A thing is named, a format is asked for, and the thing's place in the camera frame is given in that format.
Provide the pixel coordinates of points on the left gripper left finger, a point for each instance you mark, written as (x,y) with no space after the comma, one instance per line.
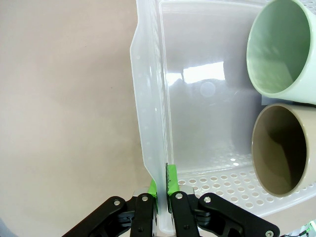
(144,214)

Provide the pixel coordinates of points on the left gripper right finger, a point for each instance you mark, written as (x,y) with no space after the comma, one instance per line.
(182,214)

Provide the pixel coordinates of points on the white perforated plastic basket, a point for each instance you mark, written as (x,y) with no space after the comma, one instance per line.
(209,123)

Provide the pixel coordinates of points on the beige ceramic cup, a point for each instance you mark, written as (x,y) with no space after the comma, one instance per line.
(279,160)

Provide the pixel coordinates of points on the light green ceramic mug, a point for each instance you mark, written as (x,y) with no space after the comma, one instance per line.
(279,49)

